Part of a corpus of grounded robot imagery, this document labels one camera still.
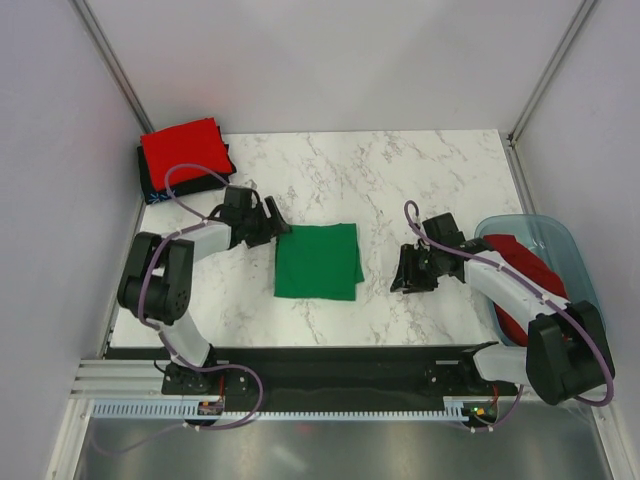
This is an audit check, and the green t shirt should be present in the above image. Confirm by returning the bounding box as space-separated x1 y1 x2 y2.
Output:
274 223 364 302

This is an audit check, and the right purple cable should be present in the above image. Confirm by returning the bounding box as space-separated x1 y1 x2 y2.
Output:
403 200 616 434

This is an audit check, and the folded red t shirt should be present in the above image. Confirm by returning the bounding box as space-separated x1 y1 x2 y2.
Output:
139 117 236 193

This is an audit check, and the white slotted cable duct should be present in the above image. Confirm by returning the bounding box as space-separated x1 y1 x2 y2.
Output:
91 396 468 422

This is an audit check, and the dark red t shirt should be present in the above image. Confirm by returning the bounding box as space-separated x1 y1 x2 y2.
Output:
483 234 569 347

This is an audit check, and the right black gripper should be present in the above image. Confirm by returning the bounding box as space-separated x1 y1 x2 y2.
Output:
390 243 442 294

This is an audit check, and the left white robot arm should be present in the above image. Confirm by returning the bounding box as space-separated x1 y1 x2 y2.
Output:
117 186 292 395

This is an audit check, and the aluminium frame rail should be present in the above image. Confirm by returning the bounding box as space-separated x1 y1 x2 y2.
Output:
68 357 615 400

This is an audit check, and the folded black t shirt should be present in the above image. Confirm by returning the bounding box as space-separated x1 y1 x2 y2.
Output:
137 143 232 205

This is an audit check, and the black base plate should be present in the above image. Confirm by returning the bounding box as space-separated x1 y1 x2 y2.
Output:
159 342 519 416

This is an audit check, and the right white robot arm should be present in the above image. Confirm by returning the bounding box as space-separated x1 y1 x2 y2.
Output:
390 213 615 406

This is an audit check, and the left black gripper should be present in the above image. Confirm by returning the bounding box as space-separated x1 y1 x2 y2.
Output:
242 197 291 249

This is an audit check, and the blue plastic bin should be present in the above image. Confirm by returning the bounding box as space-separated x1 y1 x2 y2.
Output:
473 213 609 351

